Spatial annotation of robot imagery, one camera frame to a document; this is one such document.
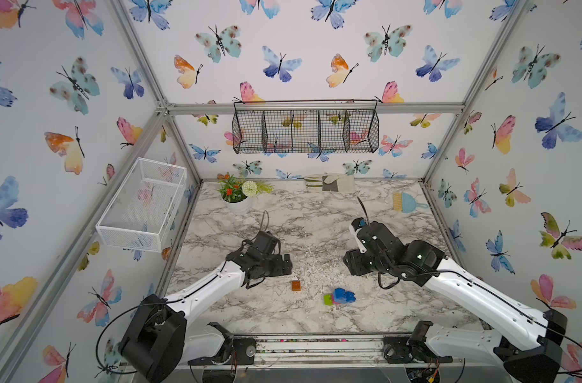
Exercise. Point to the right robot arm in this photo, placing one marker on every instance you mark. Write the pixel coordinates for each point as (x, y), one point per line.
(525, 342)

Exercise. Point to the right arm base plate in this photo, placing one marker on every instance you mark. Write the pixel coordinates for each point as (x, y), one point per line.
(403, 349)

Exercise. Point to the green lego brick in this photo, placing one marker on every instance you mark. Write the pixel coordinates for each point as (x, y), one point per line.
(327, 299)

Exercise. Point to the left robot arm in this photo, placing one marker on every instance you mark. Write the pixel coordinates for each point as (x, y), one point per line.
(159, 337)

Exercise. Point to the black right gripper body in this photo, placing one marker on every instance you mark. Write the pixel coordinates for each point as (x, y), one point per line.
(362, 264)

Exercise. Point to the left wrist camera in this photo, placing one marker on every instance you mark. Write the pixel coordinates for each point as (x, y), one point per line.
(265, 243)

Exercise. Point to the blue hand brush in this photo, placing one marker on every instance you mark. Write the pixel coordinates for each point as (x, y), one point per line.
(405, 203)

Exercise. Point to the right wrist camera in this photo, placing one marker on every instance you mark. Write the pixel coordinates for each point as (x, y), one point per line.
(355, 228)

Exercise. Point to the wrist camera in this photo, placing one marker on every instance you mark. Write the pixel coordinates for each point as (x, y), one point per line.
(355, 228)
(265, 243)

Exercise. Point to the blue square lego brick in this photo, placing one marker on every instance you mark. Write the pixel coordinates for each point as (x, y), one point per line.
(351, 298)

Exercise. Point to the white mesh basket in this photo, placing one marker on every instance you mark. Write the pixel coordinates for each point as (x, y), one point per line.
(141, 212)

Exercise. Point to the black wire basket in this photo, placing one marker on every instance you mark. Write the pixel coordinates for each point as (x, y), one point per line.
(305, 127)

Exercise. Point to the white flower pot plant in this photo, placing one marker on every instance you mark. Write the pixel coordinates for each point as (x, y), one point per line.
(238, 193)

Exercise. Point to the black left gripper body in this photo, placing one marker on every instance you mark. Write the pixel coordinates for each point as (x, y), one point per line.
(274, 267)

